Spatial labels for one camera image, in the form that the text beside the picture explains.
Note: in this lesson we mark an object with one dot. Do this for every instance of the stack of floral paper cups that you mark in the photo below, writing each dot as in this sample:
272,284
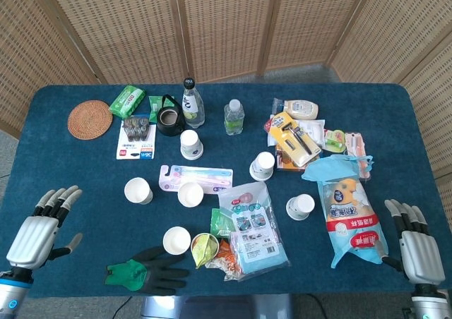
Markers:
262,167
191,146

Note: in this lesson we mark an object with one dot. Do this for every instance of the white floral paper cup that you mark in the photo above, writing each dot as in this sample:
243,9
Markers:
190,193
176,240
137,189
300,207

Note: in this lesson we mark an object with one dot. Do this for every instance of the cream squeeze bottle in bag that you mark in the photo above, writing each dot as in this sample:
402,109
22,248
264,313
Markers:
300,108

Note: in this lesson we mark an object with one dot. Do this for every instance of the small green-label water bottle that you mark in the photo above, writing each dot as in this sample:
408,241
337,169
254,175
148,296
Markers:
233,119

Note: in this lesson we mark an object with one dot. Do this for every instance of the paper cup holding wrappers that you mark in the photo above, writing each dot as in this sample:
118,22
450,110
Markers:
214,251

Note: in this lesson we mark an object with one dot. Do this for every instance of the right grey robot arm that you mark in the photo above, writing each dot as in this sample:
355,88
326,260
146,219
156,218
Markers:
429,303

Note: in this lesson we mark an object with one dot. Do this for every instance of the blue sponge bag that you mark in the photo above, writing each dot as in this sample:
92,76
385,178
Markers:
347,213

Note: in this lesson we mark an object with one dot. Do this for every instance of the crumpled orange snack wrapper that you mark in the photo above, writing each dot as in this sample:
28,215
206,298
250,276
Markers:
226,259

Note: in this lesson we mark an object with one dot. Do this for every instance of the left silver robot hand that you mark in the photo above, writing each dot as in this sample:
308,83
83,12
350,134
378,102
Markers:
33,236

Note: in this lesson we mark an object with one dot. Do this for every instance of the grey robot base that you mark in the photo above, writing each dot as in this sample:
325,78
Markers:
219,306

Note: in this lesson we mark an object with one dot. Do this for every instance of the woven bamboo folding screen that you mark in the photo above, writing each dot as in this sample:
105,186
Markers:
226,26

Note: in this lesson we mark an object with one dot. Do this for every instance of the white plastic pouch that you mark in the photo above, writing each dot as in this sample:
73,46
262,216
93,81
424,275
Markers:
316,128

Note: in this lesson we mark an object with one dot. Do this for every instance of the red and white packet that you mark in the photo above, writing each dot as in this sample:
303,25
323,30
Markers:
269,125

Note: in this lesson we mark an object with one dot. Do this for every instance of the black tape roll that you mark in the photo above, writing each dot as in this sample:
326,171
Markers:
170,121

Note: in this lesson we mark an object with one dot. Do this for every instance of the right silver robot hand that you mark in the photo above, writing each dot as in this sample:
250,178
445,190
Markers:
420,252

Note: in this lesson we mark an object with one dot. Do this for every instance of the green wet wipes pack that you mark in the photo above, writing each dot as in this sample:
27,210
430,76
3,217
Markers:
127,101

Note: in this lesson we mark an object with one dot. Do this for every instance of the green flat sachet with barcode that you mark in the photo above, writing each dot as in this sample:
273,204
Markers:
219,222

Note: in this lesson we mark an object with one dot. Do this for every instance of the blue cleaning cloth pack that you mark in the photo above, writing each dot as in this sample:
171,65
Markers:
254,227

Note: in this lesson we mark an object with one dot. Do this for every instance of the orange and blue box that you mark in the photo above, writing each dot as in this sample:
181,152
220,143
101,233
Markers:
284,162

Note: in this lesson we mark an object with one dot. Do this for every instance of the round woven rattan coaster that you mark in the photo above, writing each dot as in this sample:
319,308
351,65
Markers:
90,119

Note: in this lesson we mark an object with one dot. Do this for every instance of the tall clear black-capped bottle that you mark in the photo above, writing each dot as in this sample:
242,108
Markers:
193,111

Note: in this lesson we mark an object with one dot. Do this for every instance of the light green crumpled wrapper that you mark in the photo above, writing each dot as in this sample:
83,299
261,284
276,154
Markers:
202,248

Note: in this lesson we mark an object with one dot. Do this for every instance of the yellow razor blister pack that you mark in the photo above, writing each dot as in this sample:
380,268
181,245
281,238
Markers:
293,139

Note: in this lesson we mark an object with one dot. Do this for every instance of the pastel toothbrush pack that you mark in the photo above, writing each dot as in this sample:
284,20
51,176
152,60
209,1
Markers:
212,177

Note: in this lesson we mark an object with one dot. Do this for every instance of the pink and orange blister pack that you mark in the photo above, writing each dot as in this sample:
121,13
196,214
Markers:
355,144

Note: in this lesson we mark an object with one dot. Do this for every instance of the black and green work glove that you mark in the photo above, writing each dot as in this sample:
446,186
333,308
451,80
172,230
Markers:
155,271

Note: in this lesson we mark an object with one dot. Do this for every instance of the small green sachet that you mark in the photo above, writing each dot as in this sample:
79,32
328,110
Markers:
154,107

